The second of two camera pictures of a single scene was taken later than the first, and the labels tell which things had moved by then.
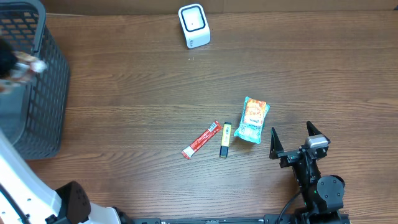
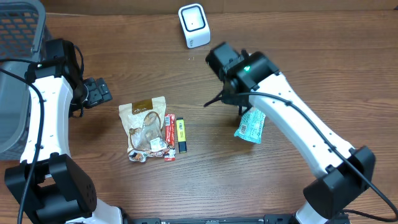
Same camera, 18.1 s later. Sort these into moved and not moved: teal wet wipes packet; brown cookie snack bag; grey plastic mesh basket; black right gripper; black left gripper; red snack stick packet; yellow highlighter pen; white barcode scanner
Moved: yellow highlighter pen; red snack stick packet; black right gripper; brown cookie snack bag; black left gripper
Not moved: white barcode scanner; teal wet wipes packet; grey plastic mesh basket
